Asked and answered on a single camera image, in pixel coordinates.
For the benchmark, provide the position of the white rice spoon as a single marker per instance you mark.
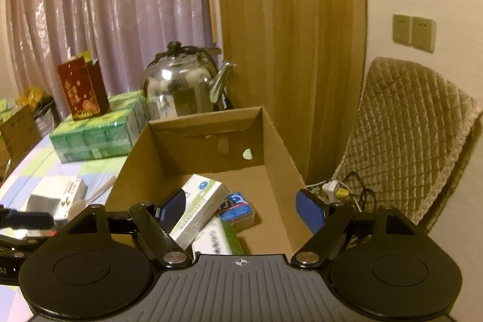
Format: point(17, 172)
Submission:
point(90, 199)

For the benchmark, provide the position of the stack of green boxes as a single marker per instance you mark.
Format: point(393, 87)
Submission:
point(4, 110)

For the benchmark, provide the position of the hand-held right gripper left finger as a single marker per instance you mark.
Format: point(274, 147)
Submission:
point(174, 209)

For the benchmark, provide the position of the small green box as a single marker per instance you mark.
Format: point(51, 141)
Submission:
point(222, 239)

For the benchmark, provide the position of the pink curtain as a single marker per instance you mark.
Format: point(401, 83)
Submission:
point(113, 5)

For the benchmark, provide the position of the yellow plastic bag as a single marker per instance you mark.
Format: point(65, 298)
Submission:
point(30, 97)

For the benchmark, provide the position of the red gift box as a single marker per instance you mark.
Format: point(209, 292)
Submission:
point(83, 88)

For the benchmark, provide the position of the wooden door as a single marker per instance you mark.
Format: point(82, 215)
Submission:
point(290, 43)

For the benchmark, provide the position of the white medicine box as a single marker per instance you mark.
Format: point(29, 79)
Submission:
point(203, 201)

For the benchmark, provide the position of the cardboard box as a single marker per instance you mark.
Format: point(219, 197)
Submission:
point(279, 171)

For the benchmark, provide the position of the wooden strip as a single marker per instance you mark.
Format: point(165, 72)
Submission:
point(214, 20)

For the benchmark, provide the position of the silver foil pouch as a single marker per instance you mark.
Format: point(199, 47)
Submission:
point(43, 204)

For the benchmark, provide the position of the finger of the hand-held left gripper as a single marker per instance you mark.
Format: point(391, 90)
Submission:
point(26, 220)

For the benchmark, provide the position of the quilted beige chair cover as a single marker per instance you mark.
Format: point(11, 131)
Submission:
point(407, 141)

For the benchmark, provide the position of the brown cardboard carton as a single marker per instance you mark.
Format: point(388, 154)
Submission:
point(19, 137)

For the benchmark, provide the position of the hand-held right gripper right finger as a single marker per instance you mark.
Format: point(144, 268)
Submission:
point(309, 209)

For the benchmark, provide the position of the slim white box black print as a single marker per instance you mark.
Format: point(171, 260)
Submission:
point(71, 195)

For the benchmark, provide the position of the beige wall socket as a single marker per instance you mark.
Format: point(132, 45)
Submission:
point(402, 28)
point(423, 34)

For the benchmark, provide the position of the green tissue multipack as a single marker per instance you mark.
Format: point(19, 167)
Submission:
point(94, 137)

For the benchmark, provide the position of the stainless steel kettle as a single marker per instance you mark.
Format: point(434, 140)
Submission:
point(177, 88)

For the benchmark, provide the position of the checked tablecloth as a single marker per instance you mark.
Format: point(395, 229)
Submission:
point(37, 175)

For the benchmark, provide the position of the clear plastic box blue label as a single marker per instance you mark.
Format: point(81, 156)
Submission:
point(237, 210)

